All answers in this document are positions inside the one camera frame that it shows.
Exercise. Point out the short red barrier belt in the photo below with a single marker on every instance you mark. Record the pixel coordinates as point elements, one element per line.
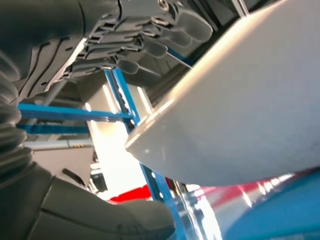
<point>132,194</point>

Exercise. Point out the grey panel on black stand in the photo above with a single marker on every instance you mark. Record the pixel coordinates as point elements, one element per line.
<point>62,159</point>

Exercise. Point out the blue metal shelf rack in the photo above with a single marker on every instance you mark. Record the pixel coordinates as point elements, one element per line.
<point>275,212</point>

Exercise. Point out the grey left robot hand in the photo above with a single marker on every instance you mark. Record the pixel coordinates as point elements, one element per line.
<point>50,33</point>

